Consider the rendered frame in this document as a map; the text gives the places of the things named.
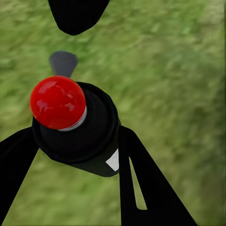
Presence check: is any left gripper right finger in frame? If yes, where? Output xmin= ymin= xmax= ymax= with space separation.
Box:
xmin=118 ymin=125 xmax=198 ymax=226

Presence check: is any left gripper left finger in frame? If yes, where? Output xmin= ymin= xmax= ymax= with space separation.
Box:
xmin=0 ymin=127 xmax=40 ymax=226

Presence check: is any pesticide atomizer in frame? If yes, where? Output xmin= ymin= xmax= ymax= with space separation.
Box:
xmin=30 ymin=51 xmax=122 ymax=177

